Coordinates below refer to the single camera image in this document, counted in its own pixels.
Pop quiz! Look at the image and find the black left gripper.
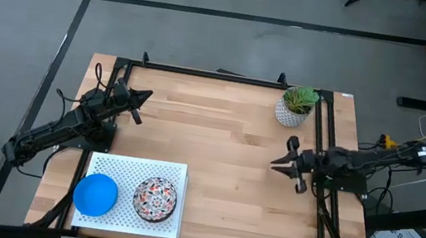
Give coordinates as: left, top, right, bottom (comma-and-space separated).
110, 76, 156, 126

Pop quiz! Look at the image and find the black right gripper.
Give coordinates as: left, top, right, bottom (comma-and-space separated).
267, 133, 322, 197

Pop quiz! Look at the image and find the floral patterned black bowl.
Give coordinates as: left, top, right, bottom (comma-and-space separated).
129, 173, 181, 226

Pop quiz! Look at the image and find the blue plastic mini bowl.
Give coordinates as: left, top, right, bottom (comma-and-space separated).
69, 169, 122, 221

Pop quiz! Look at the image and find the potted plant triangle-patterned pot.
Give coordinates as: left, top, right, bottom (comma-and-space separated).
271, 83, 322, 131

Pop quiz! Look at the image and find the white perforated mat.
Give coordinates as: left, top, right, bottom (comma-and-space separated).
70, 148, 192, 238

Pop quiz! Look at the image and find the black floor stand bar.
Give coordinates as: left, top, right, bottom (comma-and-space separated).
362, 193, 426, 238

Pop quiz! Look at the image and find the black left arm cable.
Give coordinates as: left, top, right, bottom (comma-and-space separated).
54, 56, 112, 108

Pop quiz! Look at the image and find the black aluminium rig frame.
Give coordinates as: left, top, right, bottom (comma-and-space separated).
0, 31, 426, 238

